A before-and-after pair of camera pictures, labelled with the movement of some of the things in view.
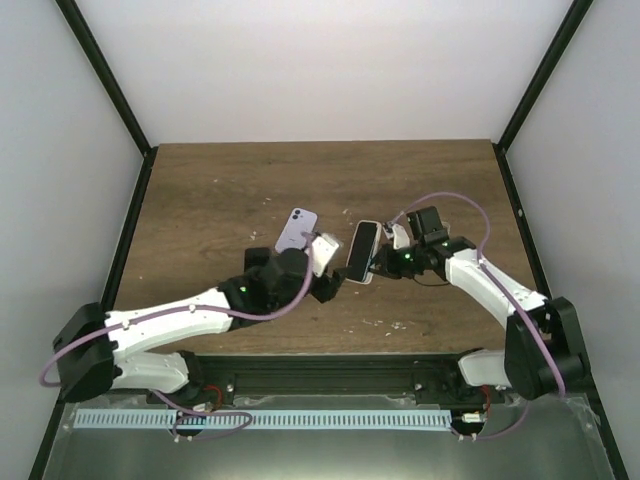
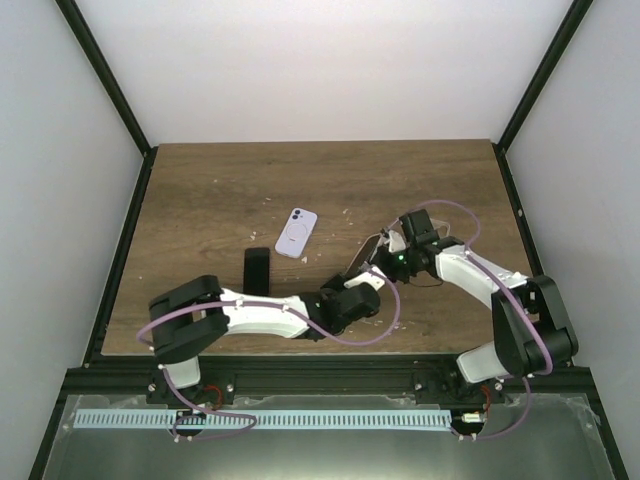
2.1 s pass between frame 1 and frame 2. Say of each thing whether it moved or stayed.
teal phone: moved
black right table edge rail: stayed
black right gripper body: stayed
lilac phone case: stayed
